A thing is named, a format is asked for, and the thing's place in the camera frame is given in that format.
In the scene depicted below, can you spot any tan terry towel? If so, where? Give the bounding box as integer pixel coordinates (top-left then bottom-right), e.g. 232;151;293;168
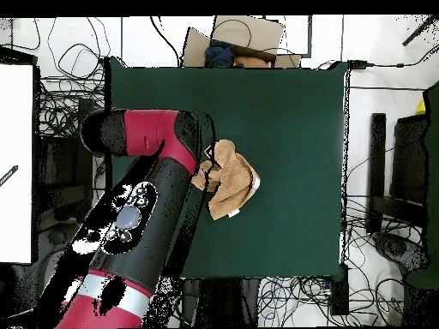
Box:
190;138;261;221

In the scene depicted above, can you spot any dark green table cloth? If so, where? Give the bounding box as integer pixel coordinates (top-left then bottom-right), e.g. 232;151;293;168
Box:
104;56;351;278

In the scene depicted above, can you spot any orange cloth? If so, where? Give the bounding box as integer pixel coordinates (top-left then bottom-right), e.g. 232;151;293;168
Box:
232;55;269;69

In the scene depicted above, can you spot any dark blue cloth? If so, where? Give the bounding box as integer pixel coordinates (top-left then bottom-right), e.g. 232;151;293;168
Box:
204;39;236;69

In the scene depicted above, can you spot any brown cardboard box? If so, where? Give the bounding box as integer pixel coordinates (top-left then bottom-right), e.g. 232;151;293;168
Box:
180;15;303;69

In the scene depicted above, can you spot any black upright bar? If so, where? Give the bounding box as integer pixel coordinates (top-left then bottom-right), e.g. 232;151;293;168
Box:
366;112;387;234

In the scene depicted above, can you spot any black power strip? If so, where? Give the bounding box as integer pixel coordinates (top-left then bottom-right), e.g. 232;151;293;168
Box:
329;263;350;316

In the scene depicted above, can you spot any black stand foot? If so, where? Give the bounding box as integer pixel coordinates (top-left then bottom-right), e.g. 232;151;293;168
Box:
371;230;430;275

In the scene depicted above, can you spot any black chair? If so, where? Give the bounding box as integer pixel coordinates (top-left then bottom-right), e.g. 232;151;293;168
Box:
390;114;430;206

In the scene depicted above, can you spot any black pen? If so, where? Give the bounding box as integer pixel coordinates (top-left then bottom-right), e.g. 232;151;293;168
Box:
0;164;19;188

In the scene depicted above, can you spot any dark green cloth cover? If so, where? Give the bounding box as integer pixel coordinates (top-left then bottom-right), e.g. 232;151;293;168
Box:
406;80;439;289

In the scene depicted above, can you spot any black rod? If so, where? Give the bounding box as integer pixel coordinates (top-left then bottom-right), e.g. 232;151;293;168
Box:
401;14;439;47

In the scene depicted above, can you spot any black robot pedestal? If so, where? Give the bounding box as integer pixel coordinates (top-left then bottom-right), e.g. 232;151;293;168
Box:
181;278;262;328

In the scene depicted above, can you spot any black cable tangle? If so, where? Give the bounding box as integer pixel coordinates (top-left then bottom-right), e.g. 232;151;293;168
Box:
33;16;112;138
256;191;426;326

